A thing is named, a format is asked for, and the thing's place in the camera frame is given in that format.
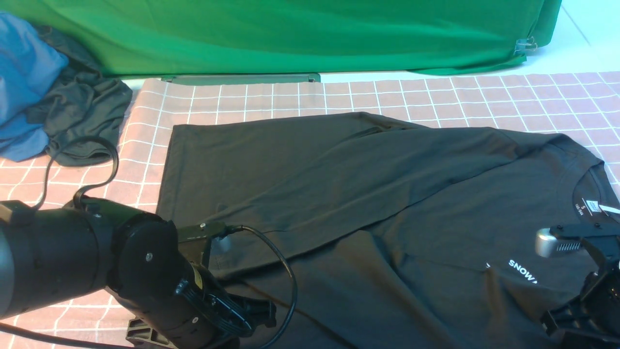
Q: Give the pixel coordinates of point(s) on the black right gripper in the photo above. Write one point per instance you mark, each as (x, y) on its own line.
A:
(591, 320)

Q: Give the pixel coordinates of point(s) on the green metal base bar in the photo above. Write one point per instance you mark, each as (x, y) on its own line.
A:
(240, 79)

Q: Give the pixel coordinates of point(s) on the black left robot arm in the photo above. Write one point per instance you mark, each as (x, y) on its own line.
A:
(53, 255)

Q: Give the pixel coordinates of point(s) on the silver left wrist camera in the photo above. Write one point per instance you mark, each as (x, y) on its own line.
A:
(198, 243)

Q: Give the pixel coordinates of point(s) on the gray long-sleeved shirt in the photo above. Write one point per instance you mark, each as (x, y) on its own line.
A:
(401, 236)

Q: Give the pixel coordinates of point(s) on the silver binder clip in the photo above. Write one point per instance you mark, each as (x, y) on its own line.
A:
(524, 46)

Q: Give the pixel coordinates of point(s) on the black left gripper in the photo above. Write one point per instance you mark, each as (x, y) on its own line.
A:
(184, 307)

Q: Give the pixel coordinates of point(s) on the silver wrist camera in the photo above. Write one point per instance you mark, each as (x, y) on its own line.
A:
(599, 240)
(198, 243)

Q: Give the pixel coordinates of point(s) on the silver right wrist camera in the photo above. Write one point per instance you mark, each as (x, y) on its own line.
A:
(599, 240)

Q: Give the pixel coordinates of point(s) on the pink checkered tablecloth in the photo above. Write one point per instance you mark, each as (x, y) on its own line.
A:
(583, 106)

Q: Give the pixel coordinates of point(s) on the green backdrop cloth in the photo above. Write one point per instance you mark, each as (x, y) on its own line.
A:
(187, 37)

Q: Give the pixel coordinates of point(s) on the dark gray crumpled garment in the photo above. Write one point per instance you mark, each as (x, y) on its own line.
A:
(81, 102)

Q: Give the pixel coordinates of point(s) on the blue crumpled garment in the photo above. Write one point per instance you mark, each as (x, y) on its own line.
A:
(28, 68)

